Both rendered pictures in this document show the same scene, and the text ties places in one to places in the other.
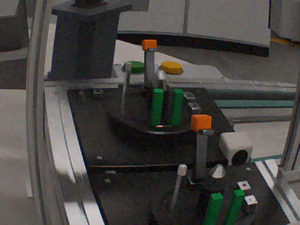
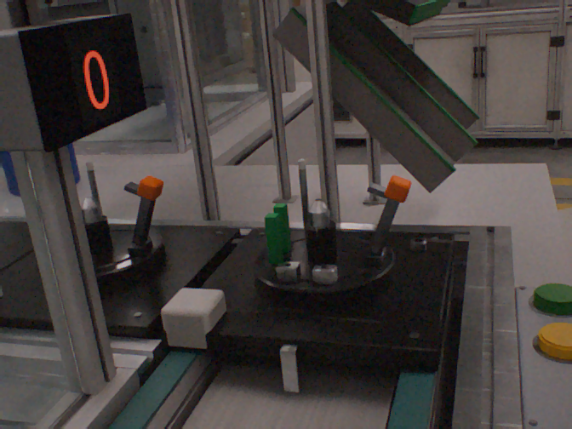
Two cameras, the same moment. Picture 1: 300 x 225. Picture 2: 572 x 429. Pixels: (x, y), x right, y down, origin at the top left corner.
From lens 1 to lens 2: 1.17 m
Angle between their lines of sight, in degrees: 109
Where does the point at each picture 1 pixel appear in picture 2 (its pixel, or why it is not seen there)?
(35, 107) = (192, 107)
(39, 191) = (205, 191)
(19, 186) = not seen: hidden behind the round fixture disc
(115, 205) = (178, 231)
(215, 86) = (472, 389)
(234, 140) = (191, 294)
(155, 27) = not seen: outside the picture
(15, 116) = (551, 280)
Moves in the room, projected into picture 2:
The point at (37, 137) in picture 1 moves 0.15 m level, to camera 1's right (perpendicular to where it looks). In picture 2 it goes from (194, 134) to (108, 166)
